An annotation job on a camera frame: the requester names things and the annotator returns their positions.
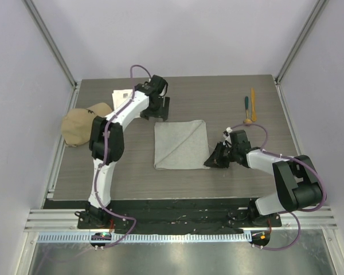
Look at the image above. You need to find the grey cloth napkin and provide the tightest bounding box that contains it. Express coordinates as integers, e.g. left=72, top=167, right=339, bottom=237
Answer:
left=154, top=120, right=210, bottom=170

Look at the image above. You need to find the aluminium frame post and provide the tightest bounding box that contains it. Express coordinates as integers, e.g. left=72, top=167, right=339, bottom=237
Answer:
left=274, top=0, right=329, bottom=85
left=22, top=0, right=77, bottom=88

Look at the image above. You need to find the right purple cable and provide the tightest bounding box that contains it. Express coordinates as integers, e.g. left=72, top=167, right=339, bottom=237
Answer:
left=229, top=123, right=327, bottom=250

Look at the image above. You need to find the green handled wooden spoon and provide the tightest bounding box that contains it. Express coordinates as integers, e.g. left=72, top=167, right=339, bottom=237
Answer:
left=243, top=96, right=253, bottom=124

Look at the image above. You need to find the white folded towel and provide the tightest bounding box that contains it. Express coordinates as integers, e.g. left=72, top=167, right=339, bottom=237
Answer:
left=112, top=89, right=132, bottom=110

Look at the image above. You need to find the purple cable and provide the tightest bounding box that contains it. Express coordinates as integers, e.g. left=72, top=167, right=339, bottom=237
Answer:
left=92, top=64, right=153, bottom=249
left=229, top=123, right=327, bottom=250

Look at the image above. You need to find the perforated cable duct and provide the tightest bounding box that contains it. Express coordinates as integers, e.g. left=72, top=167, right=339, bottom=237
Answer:
left=37, top=231, right=252, bottom=244

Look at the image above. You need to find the tan baseball cap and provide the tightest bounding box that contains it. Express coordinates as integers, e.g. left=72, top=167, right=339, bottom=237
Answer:
left=61, top=103, right=112, bottom=147

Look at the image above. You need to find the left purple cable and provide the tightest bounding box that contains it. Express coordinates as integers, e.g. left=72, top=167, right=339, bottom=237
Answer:
left=92, top=64, right=153, bottom=249

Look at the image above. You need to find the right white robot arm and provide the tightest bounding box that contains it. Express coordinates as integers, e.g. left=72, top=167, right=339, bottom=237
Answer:
left=204, top=130, right=326, bottom=226

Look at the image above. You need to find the left aluminium frame post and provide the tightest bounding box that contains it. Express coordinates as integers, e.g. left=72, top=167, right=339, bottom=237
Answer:
left=22, top=0, right=77, bottom=88

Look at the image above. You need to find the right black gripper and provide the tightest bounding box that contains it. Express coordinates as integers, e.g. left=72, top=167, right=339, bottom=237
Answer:
left=205, top=142, right=239, bottom=168

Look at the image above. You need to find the yellow wooden knife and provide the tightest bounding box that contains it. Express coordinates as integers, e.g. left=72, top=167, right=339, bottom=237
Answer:
left=251, top=88, right=257, bottom=122

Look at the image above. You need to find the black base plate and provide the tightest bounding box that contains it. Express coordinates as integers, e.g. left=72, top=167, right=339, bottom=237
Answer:
left=75, top=198, right=282, bottom=235

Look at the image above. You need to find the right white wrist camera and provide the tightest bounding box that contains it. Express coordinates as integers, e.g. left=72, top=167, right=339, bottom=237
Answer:
left=223, top=127, right=232, bottom=144

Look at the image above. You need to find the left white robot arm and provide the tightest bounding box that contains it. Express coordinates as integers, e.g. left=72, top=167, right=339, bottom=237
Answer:
left=79, top=75, right=170, bottom=229

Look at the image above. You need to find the right aluminium frame post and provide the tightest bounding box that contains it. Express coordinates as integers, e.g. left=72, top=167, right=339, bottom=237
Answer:
left=274, top=0, right=329, bottom=85

